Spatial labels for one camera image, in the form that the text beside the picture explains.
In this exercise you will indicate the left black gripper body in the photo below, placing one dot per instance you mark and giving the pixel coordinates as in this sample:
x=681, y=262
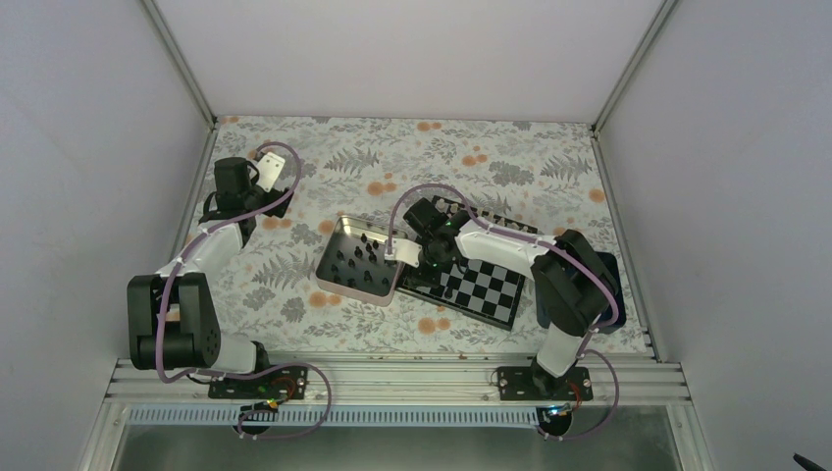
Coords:
x=277, y=210

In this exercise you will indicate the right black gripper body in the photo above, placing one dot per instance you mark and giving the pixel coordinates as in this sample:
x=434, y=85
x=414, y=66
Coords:
x=432, y=279

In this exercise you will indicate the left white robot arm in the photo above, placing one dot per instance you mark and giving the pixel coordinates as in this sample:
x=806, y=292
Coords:
x=173, y=322

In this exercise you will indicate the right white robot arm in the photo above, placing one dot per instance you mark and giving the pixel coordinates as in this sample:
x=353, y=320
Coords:
x=518, y=252

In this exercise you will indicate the black white chessboard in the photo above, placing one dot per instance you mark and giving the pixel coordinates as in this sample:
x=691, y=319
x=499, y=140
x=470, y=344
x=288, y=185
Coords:
x=481, y=290

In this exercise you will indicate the floral table mat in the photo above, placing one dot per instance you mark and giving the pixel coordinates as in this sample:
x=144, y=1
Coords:
x=542, y=174

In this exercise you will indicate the blue plastic box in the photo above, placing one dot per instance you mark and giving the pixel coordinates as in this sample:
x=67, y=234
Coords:
x=567, y=299

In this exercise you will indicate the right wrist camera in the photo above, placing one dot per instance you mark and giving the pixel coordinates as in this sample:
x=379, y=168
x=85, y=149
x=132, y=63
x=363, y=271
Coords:
x=403, y=250

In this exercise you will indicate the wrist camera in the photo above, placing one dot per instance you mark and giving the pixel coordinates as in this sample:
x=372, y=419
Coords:
x=403, y=250
x=269, y=169

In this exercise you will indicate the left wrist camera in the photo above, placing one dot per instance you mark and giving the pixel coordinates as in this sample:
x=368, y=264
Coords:
x=269, y=169

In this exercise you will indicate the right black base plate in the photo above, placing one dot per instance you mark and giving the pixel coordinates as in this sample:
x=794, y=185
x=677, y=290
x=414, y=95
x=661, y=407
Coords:
x=527, y=383

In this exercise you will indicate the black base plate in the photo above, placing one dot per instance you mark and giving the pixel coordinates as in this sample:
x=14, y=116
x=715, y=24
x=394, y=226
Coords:
x=283, y=384
x=527, y=383

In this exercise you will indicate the left aluminium frame post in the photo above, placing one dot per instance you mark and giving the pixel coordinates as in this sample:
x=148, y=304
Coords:
x=173, y=50

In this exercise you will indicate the aluminium frame post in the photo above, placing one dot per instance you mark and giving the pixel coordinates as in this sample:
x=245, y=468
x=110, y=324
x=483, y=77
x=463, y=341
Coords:
x=655, y=27
x=173, y=50

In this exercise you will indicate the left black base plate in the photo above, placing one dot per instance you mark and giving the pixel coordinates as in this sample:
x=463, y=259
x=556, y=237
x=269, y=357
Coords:
x=283, y=384

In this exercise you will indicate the right aluminium frame post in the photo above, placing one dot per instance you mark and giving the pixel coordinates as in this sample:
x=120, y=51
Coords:
x=655, y=27

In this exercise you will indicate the aluminium front rail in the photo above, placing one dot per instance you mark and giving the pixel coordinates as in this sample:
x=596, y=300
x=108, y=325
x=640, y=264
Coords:
x=437, y=381

